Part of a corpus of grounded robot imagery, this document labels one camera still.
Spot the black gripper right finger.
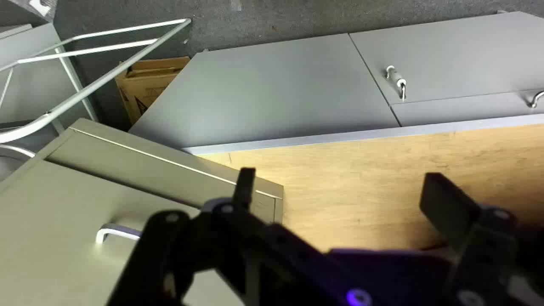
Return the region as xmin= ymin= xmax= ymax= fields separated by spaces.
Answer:
xmin=418 ymin=172 xmax=520 ymax=306

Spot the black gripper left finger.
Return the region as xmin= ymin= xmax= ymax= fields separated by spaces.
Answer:
xmin=107 ymin=167 xmax=330 ymax=306

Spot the gray counter drawer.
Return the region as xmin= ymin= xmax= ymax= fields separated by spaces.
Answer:
xmin=391 ymin=91 xmax=544 ymax=128

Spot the beige metal filing cabinet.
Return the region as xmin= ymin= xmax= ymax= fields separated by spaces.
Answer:
xmin=0 ymin=118 xmax=286 ymax=306

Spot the gray counter cabinet wood top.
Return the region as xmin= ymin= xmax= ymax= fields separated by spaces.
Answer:
xmin=128 ymin=9 xmax=544 ymax=254

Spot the tall gray cabinet door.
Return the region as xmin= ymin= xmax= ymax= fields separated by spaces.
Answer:
xmin=129 ymin=33 xmax=401 ymax=152

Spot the short gray cabinet door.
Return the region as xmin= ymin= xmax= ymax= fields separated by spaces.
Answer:
xmin=349 ymin=11 xmax=544 ymax=106

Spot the brown cardboard box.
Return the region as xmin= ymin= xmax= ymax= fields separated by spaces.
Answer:
xmin=114 ymin=55 xmax=192 ymax=128

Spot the silver filing drawer handle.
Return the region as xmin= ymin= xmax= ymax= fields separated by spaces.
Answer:
xmin=94 ymin=223 xmax=143 ymax=247

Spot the silver cabinet door handle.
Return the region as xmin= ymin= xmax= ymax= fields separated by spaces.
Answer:
xmin=383 ymin=64 xmax=410 ymax=103

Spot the silver counter drawer handle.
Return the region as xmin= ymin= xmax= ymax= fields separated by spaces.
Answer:
xmin=529 ymin=89 xmax=544 ymax=111

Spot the white metal tube frame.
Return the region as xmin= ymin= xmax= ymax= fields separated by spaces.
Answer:
xmin=0 ymin=18 xmax=194 ymax=160

